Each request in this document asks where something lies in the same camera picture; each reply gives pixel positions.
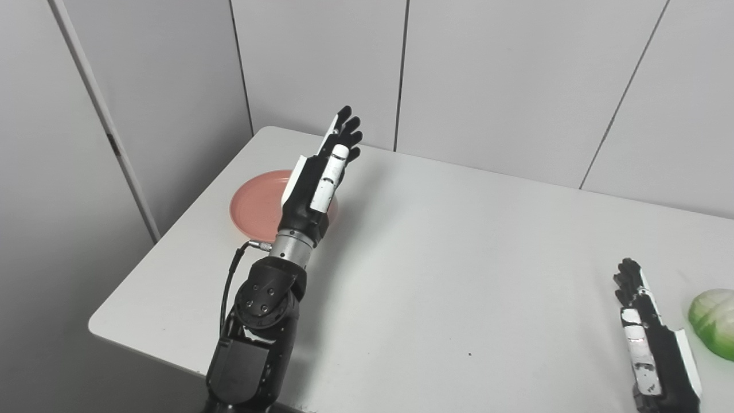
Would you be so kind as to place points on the green white toy cabbage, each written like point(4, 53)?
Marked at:
point(714, 324)

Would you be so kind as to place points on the pink round plate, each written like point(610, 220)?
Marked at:
point(258, 206)

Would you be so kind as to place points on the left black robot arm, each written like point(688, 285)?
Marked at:
point(261, 327)

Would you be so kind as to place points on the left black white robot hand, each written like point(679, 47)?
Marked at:
point(315, 183)

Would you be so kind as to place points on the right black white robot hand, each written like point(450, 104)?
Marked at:
point(654, 344)

